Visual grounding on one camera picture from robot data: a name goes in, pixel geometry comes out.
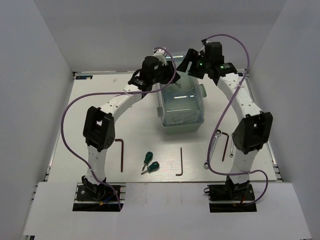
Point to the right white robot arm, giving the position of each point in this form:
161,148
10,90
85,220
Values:
254,125

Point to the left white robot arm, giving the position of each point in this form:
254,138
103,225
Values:
99,127

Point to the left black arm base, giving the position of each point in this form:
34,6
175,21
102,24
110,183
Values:
91,197

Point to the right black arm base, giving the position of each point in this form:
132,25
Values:
230,197

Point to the middle hex key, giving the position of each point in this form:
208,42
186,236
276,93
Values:
181,164

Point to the left long hex key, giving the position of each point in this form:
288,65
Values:
118,140

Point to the green plastic toolbox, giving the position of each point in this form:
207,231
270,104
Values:
180,105

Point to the large ratchet wrench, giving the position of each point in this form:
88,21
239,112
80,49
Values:
212,148

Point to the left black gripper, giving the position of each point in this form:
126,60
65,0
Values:
169,74

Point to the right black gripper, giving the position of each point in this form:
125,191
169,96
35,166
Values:
196,55

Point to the green stubby screwdriver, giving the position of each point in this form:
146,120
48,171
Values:
147,159
151,168

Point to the small combination wrench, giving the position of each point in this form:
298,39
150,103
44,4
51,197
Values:
231,154

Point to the right red hex key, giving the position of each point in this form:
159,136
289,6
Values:
226,145

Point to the left blue corner label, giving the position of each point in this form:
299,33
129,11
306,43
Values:
83,77

